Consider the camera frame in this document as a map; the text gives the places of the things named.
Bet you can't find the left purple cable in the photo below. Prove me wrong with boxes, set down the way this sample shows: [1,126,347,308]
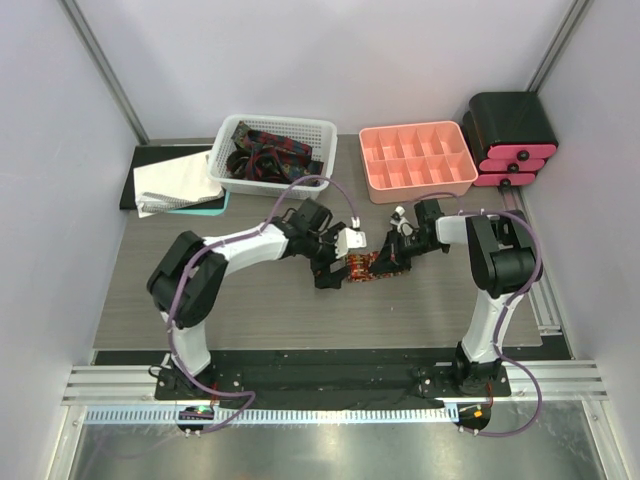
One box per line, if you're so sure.
[164,175,362,436]

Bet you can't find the aluminium rail frame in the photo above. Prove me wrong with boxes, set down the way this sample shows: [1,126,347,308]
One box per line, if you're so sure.
[62,361,608,426]

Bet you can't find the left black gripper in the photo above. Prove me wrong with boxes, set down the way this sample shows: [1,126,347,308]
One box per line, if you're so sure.
[302,223,351,288]

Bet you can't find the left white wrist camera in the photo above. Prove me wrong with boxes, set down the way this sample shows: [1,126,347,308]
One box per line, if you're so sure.
[335,227,367,259]

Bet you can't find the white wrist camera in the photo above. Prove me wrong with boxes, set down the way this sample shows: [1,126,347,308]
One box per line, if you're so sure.
[335,227,367,259]
[390,205,415,237]

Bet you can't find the dark red blue ties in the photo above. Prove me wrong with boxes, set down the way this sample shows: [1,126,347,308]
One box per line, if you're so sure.
[226,122,324,184]

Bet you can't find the pink compartment organizer tray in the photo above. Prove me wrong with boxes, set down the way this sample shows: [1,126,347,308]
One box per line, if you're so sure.
[359,121,479,204]

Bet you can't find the white folded cloth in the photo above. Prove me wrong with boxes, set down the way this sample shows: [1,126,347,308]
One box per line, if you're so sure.
[133,152,224,218]

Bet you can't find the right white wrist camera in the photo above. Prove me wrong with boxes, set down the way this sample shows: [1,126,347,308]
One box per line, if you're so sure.
[390,205,415,237]

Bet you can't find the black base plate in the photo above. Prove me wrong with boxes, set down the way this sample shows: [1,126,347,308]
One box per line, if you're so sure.
[155,349,511,409]

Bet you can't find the teal tray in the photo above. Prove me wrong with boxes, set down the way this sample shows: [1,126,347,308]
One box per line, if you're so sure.
[171,190,230,216]

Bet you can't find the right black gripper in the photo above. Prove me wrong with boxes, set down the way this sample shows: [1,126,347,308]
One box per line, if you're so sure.
[369,227,447,276]

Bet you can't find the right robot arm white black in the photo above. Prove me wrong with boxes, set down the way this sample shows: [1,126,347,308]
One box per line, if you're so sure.
[370,198,542,397]

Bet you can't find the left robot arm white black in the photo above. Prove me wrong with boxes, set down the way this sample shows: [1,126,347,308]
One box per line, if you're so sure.
[147,199,349,399]

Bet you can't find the white plastic mesh basket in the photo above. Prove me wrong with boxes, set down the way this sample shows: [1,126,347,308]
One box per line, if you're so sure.
[207,114,337,200]

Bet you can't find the black pink drawer unit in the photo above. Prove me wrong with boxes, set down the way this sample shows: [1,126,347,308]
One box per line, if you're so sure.
[462,91,559,188]

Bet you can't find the multicoloured patterned tie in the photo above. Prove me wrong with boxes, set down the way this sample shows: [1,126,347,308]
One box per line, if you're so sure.
[345,252,395,283]

